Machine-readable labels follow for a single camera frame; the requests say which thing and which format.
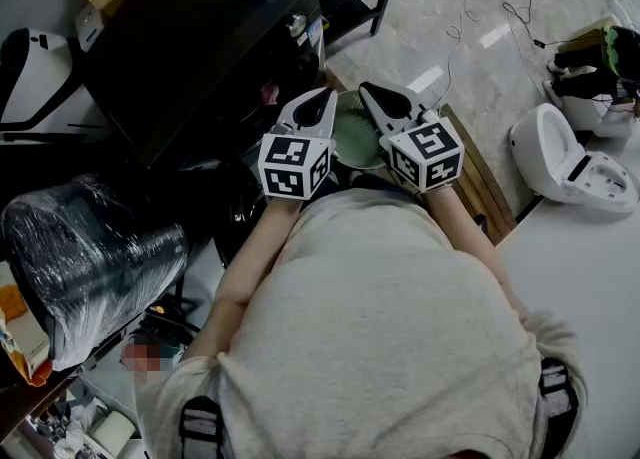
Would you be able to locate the round slatted laundry basket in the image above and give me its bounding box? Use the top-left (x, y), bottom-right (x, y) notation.
top-left (332, 89), bottom-right (396, 171)

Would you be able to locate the person's beige shirt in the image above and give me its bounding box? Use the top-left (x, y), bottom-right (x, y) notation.
top-left (132, 186), bottom-right (589, 459)

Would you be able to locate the white toilet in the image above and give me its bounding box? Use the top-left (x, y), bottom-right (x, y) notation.
top-left (542, 77), bottom-right (640, 139)

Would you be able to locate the white box blue label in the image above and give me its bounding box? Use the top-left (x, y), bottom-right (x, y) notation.
top-left (74, 2), bottom-right (107, 53)

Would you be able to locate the orange and white box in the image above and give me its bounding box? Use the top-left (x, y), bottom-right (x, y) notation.
top-left (0, 259), bottom-right (55, 389)

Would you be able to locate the dark grey washing machine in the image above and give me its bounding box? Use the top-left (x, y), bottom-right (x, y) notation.
top-left (82, 0), bottom-right (327, 169)

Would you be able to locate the curved wooden platform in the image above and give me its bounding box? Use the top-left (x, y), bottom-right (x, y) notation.
top-left (439, 102), bottom-right (519, 247)

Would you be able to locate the white floor cable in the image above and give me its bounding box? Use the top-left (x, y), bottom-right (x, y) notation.
top-left (432, 0), bottom-right (531, 111)

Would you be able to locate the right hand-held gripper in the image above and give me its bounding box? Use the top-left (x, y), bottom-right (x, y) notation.
top-left (358, 80), bottom-right (465, 194)

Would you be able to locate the person's right forearm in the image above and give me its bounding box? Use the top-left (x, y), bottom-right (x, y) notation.
top-left (422, 185), bottom-right (531, 328)

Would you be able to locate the person's left forearm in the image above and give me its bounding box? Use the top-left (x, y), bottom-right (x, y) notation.
top-left (182, 196), bottom-right (306, 363)

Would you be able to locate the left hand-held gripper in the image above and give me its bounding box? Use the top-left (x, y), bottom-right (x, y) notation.
top-left (257, 87), bottom-right (341, 201)

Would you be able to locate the white plastic device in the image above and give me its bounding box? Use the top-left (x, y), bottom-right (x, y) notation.
top-left (509, 102), bottom-right (640, 214)

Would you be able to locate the black harness strap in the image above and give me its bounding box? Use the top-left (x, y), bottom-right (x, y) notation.
top-left (178, 395), bottom-right (226, 459)
top-left (538, 357), bottom-right (580, 431)

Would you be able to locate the black floor cable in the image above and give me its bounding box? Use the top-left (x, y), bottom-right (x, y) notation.
top-left (501, 0), bottom-right (564, 51)

